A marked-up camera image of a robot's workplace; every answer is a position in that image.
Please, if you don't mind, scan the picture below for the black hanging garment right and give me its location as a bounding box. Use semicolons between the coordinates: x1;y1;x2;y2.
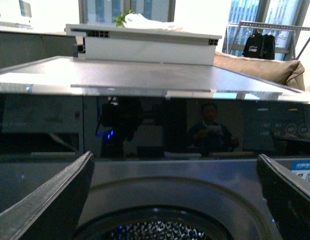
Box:
260;34;276;60

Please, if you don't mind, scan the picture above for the blue energy label sticker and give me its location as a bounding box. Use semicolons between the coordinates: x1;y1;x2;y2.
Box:
291;160;310;183

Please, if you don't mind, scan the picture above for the grey front-load washing machine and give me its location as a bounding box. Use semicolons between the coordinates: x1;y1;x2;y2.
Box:
0;56;310;240

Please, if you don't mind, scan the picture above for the beige fabric sofa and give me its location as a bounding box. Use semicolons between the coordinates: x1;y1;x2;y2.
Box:
213;52;305;91

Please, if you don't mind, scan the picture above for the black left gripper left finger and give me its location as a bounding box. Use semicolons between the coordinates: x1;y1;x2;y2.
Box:
0;151;95;240

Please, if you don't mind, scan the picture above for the dark grey cabinet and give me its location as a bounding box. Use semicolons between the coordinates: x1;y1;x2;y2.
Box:
0;30;78;69

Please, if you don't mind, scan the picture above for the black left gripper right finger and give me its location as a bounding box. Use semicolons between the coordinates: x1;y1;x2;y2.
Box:
256;154;310;240

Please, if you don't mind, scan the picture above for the black hanging garment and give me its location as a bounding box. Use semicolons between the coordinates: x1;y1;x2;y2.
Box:
242;31;264;59
260;34;276;60

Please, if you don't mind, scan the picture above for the black hanging garment left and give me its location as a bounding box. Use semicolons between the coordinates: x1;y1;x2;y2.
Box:
242;31;264;59

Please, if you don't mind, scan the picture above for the white box on washer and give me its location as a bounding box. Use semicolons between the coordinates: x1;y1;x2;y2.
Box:
65;23;222;66

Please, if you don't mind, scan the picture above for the white cloth pile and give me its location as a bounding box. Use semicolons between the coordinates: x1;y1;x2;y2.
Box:
123;13;185;32

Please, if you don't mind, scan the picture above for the green potted plant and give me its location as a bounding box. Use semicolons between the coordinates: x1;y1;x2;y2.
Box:
112;9;136;27

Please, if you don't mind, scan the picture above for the metal clothes rack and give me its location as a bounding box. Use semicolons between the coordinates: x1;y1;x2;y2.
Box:
223;20;310;60

